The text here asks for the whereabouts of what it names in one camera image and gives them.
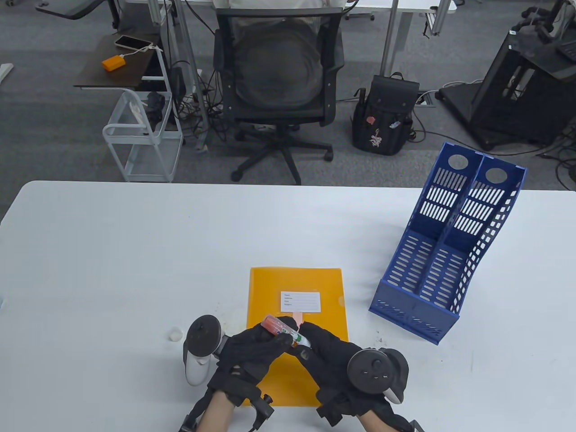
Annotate person's right hand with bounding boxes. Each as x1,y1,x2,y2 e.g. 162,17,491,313
293,322,366,396

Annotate person's left hand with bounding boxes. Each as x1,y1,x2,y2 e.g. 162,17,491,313
215,322,294,397

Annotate red glue tube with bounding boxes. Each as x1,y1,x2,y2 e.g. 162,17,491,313
262,315,312,348

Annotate person's right forearm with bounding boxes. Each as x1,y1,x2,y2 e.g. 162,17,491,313
357,410,398,432

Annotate person's left forearm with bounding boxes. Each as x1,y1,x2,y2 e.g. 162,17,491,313
197,390,236,432

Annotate white paper label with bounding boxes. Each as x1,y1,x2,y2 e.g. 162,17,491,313
280,291,322,313

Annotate orange plastic folder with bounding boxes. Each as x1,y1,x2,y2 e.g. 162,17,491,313
246,267,350,407

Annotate white and black left controller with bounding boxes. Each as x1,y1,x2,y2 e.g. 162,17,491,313
182,315,225,387

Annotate black and white right controller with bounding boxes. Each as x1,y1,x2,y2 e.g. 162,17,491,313
346,346,410,404

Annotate blue plastic file rack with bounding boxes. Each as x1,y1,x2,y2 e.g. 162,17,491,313
369,142,527,346

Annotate black backpack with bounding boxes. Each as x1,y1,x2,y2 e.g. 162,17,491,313
351,72,421,157

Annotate black mesh office chair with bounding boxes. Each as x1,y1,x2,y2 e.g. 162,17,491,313
212,8,346,186

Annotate grey metal desk leg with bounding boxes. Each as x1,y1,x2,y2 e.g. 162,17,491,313
379,0,402,78
173,0,212,151

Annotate black equipment stand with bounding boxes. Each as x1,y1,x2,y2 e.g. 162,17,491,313
438,31,576,152

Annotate brown side table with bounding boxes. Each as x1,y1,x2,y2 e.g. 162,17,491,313
74,35,164,91

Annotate smartphone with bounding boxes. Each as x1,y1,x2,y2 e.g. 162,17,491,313
114,35,153,50

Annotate black left wrist mount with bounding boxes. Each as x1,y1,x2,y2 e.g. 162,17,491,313
179,388,275,432

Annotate black wrist mount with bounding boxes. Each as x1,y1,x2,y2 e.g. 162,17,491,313
179,388,275,432
316,391,426,432

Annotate black right wrist mount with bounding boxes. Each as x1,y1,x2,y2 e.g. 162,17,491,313
316,391,426,432

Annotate white wire cart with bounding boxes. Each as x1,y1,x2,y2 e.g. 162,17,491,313
102,87,185,183

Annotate black floor cables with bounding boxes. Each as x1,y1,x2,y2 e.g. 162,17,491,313
160,0,234,144

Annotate white charging cable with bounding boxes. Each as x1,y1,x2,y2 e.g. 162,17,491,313
121,44,164,59

